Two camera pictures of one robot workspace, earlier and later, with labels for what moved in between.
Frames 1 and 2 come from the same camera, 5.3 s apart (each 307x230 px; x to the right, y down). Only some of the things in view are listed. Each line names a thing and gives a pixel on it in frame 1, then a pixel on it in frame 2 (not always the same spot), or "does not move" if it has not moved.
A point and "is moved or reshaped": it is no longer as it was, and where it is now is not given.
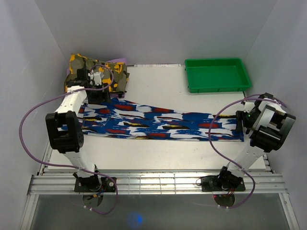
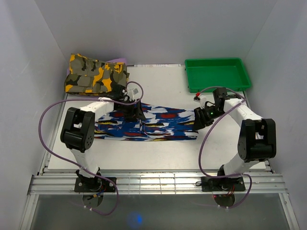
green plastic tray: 217,75 does not move
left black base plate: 94,184 does not move
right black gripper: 240,114 → 200,120
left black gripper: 102,97 → 133,115
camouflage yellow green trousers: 115,74 does not move
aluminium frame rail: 157,183 does not move
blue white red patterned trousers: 116,118 is moved or reshaped
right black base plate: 211,183 does not move
